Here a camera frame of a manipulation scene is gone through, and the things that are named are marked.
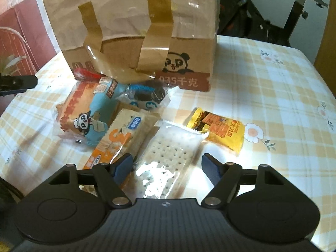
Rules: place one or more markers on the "wall poster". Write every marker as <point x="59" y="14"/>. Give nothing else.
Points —
<point x="21" y="18"/>

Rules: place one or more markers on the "blue orange bread packet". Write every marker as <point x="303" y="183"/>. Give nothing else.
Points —
<point x="89" y="115"/>

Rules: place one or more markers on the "red snack packet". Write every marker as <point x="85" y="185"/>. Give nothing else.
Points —
<point x="84" y="74"/>

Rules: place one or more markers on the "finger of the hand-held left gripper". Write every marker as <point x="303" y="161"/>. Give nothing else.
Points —
<point x="21" y="82"/>

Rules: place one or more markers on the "clear cracker packet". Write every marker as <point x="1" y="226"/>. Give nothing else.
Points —
<point x="168" y="149"/>

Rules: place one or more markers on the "brown taped cardboard box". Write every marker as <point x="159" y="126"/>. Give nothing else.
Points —
<point x="126" y="10"/>

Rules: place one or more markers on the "orange white cracker packet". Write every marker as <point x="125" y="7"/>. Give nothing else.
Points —
<point x="123" y="131"/>

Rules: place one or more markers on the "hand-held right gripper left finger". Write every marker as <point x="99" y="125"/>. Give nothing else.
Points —
<point x="123" y="168"/>

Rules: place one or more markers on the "blue black cookie packet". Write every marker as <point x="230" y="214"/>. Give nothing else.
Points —
<point x="147" y="94"/>

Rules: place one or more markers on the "black exercise bike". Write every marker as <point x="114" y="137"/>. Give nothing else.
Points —
<point x="249" y="10"/>

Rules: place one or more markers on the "small yellow snack packet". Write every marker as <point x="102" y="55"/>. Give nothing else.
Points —
<point x="223" y="131"/>

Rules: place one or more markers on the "wooden door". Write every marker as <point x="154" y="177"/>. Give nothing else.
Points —
<point x="328" y="44"/>

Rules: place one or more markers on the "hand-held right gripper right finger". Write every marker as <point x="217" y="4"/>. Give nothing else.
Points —
<point x="211" y="166"/>

